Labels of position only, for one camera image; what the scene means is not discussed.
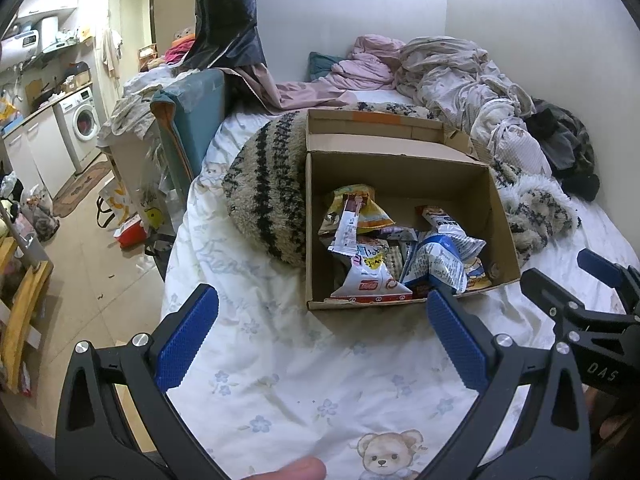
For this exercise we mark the brown floor rug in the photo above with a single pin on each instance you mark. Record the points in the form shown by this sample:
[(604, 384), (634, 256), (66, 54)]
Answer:
[(82, 187)]

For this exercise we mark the yellow and white shopping bag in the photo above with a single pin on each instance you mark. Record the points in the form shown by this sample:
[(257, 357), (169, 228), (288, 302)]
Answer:
[(117, 200)]

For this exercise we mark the white floral printed duvet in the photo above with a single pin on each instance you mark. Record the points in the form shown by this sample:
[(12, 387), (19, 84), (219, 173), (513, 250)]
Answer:
[(260, 320)]

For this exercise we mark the fluffy spotted white blanket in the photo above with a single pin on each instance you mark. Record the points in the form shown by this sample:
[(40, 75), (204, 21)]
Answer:
[(537, 205)]

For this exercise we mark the white water heater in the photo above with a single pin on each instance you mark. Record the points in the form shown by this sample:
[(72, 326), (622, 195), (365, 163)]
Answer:
[(30, 35)]

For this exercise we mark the red box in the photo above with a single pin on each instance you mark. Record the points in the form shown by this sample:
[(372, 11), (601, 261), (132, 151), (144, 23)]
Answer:
[(132, 232)]

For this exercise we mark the yellow snack packet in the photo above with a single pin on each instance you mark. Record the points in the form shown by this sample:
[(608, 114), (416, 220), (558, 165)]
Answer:
[(375, 215)]

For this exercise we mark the white kitchen cabinet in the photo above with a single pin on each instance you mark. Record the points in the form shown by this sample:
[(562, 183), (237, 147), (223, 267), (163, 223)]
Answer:
[(45, 150)]

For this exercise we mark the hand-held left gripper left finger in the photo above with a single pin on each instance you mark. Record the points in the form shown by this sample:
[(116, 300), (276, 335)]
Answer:
[(190, 335)]

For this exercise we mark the grey plastic bag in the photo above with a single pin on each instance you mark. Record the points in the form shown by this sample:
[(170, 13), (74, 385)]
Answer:
[(42, 217)]

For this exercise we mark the blue and white snack packet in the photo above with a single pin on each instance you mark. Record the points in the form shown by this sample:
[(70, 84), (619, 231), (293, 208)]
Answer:
[(440, 260)]

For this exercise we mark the slim red white stick packet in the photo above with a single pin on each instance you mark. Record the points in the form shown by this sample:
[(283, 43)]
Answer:
[(346, 232)]

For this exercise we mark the dark camouflage jacket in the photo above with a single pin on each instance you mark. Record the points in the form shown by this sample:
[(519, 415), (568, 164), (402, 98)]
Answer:
[(560, 140)]

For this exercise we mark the dark teal pillow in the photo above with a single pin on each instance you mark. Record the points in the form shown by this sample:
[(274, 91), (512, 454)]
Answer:
[(322, 65)]

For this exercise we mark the yellow wooden rack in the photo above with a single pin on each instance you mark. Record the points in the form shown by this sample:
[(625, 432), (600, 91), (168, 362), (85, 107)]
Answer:
[(25, 310)]

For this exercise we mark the pile of pale clothes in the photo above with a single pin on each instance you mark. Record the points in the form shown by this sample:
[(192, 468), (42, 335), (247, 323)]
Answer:
[(130, 110)]

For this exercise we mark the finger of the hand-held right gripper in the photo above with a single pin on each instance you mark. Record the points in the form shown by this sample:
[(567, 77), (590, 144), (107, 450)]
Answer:
[(597, 262), (550, 292)]

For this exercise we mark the hanging white towel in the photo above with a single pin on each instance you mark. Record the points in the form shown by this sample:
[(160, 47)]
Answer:
[(111, 50)]

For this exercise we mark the white washing machine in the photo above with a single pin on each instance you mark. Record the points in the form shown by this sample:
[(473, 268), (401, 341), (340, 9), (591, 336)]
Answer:
[(82, 120)]

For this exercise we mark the black plastic bag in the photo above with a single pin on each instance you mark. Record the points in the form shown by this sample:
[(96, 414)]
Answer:
[(225, 10)]

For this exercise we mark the white wall cabinet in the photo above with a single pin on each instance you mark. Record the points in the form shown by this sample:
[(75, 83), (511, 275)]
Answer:
[(50, 5)]

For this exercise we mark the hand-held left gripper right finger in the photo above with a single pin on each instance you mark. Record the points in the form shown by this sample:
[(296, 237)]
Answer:
[(457, 340)]

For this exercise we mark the red and white snack packet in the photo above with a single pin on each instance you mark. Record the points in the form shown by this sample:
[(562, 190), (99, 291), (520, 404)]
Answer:
[(370, 282)]

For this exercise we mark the person's right hand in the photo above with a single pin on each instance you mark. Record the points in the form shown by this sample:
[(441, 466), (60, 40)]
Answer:
[(610, 415)]

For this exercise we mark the brown cardboard box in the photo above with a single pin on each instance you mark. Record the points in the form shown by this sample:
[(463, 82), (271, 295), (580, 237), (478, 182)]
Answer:
[(400, 180)]

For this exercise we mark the pink clothes pile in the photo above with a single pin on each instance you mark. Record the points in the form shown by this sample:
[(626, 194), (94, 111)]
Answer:
[(180, 50)]

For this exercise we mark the person's left hand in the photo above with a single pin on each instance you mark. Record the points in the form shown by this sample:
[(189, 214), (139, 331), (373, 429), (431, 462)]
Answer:
[(300, 470)]

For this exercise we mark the pink crumpled blanket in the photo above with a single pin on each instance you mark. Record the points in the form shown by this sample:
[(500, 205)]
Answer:
[(370, 60)]

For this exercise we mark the striped knitted cushion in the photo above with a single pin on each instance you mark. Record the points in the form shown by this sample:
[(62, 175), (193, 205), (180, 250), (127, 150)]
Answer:
[(265, 195)]

